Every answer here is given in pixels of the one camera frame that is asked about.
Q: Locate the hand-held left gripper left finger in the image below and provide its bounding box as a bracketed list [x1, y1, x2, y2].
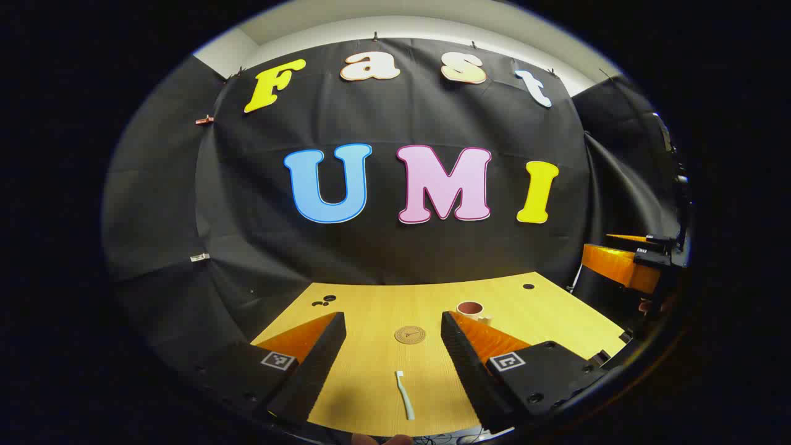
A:
[192, 311, 347, 427]

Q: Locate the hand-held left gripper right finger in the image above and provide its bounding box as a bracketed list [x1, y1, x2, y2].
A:
[440, 311, 612, 434]

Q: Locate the beige cup with handle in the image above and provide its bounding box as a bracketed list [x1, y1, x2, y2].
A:
[456, 300, 494, 326]

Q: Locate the light blue toothbrush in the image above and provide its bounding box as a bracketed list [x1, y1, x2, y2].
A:
[395, 370, 416, 422]

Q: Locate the wooden desktop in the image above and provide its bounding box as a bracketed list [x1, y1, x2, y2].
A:
[250, 272, 628, 437]

